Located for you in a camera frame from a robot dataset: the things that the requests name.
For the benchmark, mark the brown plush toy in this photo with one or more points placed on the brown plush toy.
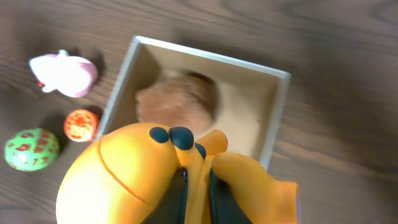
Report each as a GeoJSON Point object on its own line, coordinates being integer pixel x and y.
{"type": "Point", "coordinates": [189, 101]}

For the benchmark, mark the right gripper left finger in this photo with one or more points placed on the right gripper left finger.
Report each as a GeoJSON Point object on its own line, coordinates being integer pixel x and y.
{"type": "Point", "coordinates": [172, 206]}

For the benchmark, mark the green patterned ball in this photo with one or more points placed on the green patterned ball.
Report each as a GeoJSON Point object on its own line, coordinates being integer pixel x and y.
{"type": "Point", "coordinates": [31, 149]}

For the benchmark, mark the white cardboard box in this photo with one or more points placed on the white cardboard box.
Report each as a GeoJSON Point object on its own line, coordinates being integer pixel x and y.
{"type": "Point", "coordinates": [250, 97]}

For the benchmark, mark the pink pig toy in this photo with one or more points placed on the pink pig toy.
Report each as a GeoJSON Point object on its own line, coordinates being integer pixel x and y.
{"type": "Point", "coordinates": [72, 76]}

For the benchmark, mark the orange patterned ball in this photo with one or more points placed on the orange patterned ball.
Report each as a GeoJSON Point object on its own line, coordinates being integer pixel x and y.
{"type": "Point", "coordinates": [81, 125]}

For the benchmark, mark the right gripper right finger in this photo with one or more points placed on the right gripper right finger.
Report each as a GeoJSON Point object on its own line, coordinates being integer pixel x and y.
{"type": "Point", "coordinates": [224, 208]}

